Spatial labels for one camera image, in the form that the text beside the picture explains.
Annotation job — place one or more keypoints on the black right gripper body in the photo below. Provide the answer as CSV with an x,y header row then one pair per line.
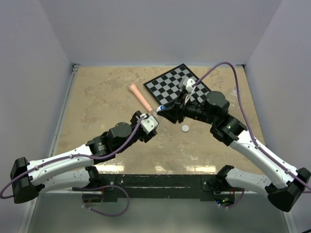
x,y
181,109

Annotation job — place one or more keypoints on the blue white bottle cap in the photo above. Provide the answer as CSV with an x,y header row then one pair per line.
x,y
160,108

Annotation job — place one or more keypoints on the clear plastic bottle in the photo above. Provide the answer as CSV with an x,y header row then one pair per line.
x,y
155,112
232,96

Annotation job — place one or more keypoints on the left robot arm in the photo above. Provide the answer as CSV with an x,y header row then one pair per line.
x,y
74,168

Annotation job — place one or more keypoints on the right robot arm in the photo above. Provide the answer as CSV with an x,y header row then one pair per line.
x,y
281,182

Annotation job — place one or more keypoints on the black white checkerboard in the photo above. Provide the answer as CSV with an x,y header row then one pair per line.
x,y
164,88

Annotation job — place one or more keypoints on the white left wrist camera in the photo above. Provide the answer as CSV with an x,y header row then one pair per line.
x,y
148,123

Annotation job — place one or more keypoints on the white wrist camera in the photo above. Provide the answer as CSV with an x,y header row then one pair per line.
x,y
187,85
148,123

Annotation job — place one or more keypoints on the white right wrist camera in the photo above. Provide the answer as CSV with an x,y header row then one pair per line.
x,y
187,85

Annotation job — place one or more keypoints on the pink cylindrical handle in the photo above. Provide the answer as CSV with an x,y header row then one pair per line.
x,y
133,88

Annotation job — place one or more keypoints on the aluminium frame rail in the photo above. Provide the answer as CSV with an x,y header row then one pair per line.
x,y
30,206

